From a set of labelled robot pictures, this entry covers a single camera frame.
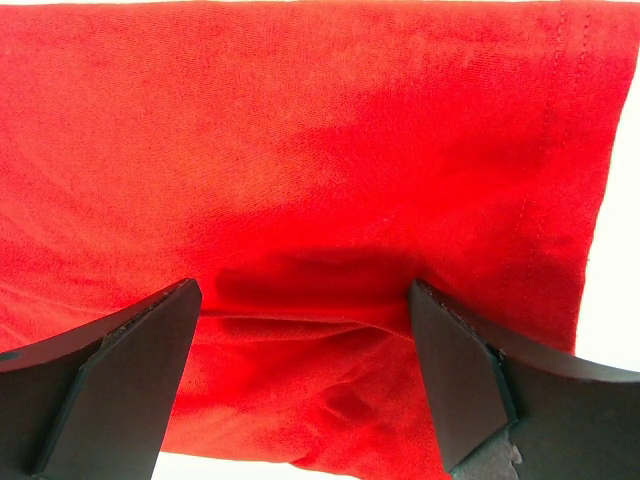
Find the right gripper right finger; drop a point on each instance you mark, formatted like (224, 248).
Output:
(506, 407)

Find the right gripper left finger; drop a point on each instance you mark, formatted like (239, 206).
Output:
(94, 402)

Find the red t-shirt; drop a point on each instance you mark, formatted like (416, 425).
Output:
(305, 162)

